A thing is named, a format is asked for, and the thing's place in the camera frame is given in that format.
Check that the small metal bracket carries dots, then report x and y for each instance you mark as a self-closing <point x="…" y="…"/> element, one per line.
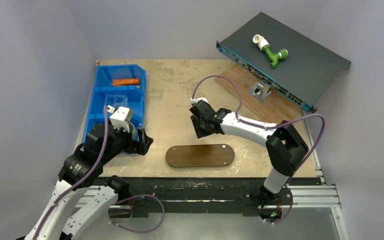
<point x="259" y="91"/>

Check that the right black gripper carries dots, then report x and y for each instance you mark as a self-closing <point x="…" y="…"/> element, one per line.
<point x="198" y="125"/>

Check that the green white pipe fitting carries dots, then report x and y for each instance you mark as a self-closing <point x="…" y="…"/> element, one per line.
<point x="264" y="46"/>

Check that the orange toothpaste tube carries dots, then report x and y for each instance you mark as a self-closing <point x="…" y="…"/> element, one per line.
<point x="125" y="82"/>

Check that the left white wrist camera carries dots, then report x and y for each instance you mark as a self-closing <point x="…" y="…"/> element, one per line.
<point x="120" y="118"/>

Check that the plywood board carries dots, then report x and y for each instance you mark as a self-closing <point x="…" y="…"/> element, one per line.
<point x="258" y="102"/>

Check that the blue plastic bin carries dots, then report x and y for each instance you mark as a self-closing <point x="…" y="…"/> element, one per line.
<point x="104" y="94"/>

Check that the dark network switch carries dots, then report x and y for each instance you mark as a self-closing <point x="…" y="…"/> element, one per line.
<point x="303" y="77"/>

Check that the black aluminium base frame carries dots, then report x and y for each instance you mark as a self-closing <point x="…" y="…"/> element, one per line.
<point x="224" y="195"/>

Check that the brown oval wooden tray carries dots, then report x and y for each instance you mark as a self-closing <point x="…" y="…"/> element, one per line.
<point x="200" y="156"/>

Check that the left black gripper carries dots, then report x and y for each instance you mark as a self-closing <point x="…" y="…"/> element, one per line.
<point x="140" y="147"/>

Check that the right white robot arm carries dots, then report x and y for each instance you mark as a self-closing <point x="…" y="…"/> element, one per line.
<point x="285" y="146"/>

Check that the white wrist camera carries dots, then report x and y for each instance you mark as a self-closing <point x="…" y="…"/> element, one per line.
<point x="196" y="100"/>
<point x="120" y="118"/>

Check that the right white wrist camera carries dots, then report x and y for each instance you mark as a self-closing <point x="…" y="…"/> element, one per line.
<point x="196" y="100"/>

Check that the clear acrylic holder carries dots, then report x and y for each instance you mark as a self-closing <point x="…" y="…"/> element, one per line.
<point x="116" y="100"/>

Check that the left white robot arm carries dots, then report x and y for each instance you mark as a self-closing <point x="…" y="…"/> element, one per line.
<point x="102" y="143"/>

